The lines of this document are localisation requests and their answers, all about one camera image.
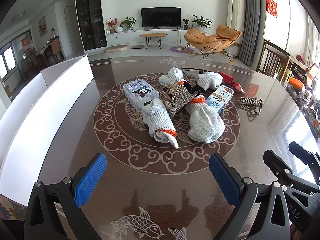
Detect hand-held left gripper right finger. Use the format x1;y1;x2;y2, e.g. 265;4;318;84
209;153;294;240

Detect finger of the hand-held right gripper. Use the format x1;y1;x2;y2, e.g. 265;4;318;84
289;142;320;175
263;149;320;196

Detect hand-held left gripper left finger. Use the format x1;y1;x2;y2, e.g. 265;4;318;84
24;152;107;240

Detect white knit glove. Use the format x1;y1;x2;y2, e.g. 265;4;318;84
196;72;223;90
189;96;225;143
159;67;187;85
142;97;179;149

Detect gold hair claw clip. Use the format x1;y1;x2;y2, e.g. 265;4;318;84
237;96;265;115

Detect blue white ointment box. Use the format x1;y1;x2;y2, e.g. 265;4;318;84
205;84;235;115

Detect rhinestone hair clip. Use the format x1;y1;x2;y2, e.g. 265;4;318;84
160;81;208;118

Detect red snack packet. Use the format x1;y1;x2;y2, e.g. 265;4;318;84
217;71;244;92

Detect clear cartoon-print plastic box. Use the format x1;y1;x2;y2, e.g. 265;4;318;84
123;78;160;112

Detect black-framed eyeglasses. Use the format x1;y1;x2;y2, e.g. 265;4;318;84
180;67;202;78

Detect orange box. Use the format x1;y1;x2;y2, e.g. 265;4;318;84
289;77;304;90

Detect floral patterned cushion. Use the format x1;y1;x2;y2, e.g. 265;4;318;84
0;195;27;222

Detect dark wooden slat chair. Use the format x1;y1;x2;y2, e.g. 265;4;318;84
256;39;290;83

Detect round beige floor cushion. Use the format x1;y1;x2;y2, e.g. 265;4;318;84
104;44;129;53

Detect grey curtain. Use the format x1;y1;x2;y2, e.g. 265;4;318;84
236;0;265;67

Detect brown dining chair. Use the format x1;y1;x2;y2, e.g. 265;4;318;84
50;40;64;60

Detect dining table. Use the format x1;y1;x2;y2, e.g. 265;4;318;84
35;46;54;63

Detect orange lounge chair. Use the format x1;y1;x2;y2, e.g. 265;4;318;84
184;24;243;60

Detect white television cabinet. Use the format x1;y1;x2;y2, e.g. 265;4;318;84
105;29;208;48

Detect large-leaf potted plant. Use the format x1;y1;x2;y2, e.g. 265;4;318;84
191;15;212;32

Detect red flower arrangement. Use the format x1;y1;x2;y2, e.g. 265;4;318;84
106;17;118;33

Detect wooden bench with metal legs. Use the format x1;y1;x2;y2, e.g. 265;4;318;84
141;33;166;48

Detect cloth-covered standing air conditioner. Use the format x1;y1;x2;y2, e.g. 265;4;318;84
227;0;247;34

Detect bushy green potted plant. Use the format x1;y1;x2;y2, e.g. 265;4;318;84
119;17;137;31

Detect dark glass display cabinet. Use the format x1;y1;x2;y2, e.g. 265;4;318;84
74;0;107;52

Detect black television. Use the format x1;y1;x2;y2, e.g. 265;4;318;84
141;7;182;28

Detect round ceiling lamp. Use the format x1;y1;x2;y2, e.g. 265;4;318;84
11;10;27;22

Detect red wall hanging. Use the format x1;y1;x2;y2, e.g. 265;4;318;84
266;0;278;18

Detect framed wall painting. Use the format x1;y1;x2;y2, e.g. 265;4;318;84
37;16;48;37

